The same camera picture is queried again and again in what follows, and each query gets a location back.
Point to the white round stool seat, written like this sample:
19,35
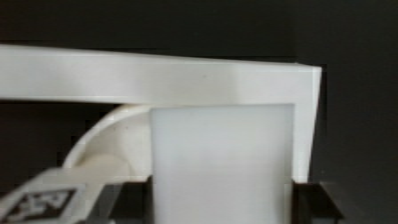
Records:
120,138

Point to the white front fence rail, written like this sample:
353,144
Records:
97,76

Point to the white stool leg with tag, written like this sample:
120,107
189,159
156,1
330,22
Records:
67,197

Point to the white fence rail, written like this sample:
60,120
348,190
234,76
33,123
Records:
97,76
307,109

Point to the white right fence rail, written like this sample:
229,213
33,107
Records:
307,109

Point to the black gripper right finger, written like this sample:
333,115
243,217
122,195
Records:
314,206

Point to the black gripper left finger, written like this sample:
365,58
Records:
131,211

